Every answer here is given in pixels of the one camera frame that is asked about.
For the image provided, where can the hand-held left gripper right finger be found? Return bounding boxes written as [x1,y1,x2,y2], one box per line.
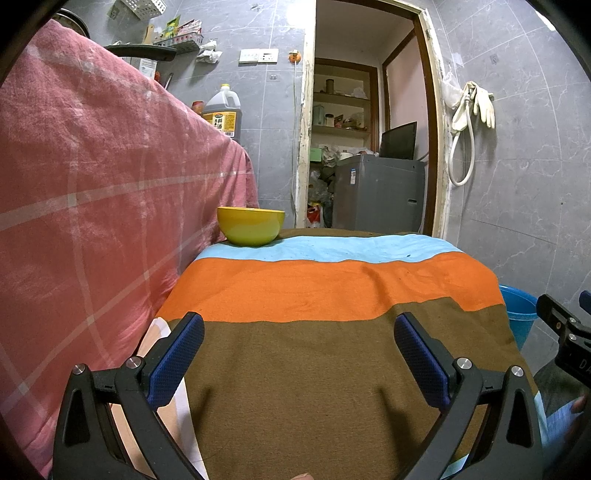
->
[394,311,546,480]

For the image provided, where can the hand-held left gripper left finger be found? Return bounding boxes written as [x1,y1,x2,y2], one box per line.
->
[53,311,206,480]

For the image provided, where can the blue plastic bucket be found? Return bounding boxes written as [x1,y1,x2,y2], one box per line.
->
[499,285,539,352]

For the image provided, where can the striped blanket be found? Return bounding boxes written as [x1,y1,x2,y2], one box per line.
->
[154,228,539,480]

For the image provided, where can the yellow bowl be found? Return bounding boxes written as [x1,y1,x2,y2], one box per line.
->
[217,206,286,247]

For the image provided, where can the pink checked cloth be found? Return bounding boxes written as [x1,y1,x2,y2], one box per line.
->
[0,18,260,478]

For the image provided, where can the pile of plastic bags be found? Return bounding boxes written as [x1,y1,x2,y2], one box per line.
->
[308,171,336,204]

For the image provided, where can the cream rubber gloves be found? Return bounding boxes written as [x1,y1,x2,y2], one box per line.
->
[462,80,496,129]

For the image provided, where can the black monitor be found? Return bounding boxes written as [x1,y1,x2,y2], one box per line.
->
[379,121,418,161]

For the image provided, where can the white shower head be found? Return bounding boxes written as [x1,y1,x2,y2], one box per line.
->
[451,83,476,135]

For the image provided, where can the large cooking oil bottle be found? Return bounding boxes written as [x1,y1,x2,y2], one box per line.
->
[202,84,243,144]

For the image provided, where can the hanging clear plastic bag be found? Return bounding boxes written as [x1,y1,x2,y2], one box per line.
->
[441,69,463,110]

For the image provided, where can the wooden shelf unit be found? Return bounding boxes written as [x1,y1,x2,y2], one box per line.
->
[313,58,380,158]

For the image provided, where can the white crumpled rag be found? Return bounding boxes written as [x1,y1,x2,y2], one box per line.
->
[196,41,223,64]

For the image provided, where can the white plastic basket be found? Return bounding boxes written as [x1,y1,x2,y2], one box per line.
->
[108,0,168,20]

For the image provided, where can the white shower hose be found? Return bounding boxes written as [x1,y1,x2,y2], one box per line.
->
[449,97,476,187]

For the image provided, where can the wooden door frame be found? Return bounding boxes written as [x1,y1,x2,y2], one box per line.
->
[295,0,451,239]

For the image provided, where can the white wall cable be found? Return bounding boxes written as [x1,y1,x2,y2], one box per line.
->
[291,62,301,217]

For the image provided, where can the black pan handle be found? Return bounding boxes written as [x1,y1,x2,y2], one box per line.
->
[104,44,178,62]

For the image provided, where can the white switch panel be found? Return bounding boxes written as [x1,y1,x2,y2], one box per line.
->
[239,48,280,64]

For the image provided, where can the metal wall rack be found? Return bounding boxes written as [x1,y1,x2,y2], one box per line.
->
[152,33,204,52]

